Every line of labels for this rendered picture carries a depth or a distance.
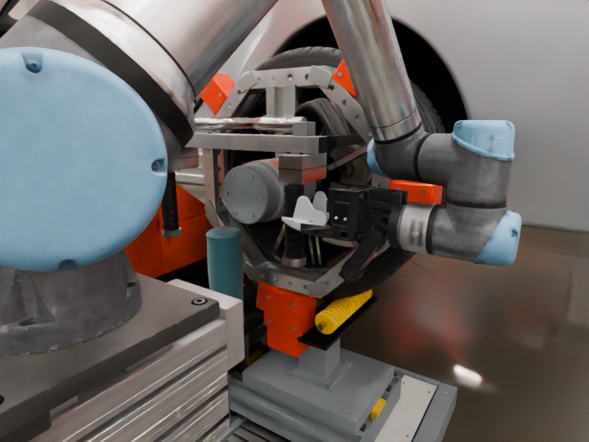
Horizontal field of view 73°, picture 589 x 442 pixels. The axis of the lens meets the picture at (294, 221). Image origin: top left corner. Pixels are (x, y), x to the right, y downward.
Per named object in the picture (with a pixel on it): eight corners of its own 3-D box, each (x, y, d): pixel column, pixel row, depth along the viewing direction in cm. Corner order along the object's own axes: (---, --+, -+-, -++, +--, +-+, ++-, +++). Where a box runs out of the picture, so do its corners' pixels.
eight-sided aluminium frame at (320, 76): (392, 306, 94) (408, 61, 81) (381, 317, 89) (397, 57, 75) (223, 262, 123) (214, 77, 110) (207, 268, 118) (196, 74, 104)
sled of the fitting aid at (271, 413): (400, 400, 135) (401, 374, 133) (355, 477, 106) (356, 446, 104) (280, 353, 162) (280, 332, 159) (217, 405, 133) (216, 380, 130)
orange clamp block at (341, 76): (368, 99, 88) (393, 62, 84) (353, 97, 82) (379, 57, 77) (345, 81, 90) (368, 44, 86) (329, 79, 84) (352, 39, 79)
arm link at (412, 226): (436, 246, 62) (422, 261, 56) (408, 242, 65) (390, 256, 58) (441, 200, 61) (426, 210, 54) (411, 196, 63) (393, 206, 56)
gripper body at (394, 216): (344, 182, 69) (414, 188, 63) (343, 230, 71) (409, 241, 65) (322, 188, 63) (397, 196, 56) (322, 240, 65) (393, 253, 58)
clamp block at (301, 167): (327, 178, 75) (328, 150, 73) (301, 184, 67) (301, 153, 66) (304, 176, 77) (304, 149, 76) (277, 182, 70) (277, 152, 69)
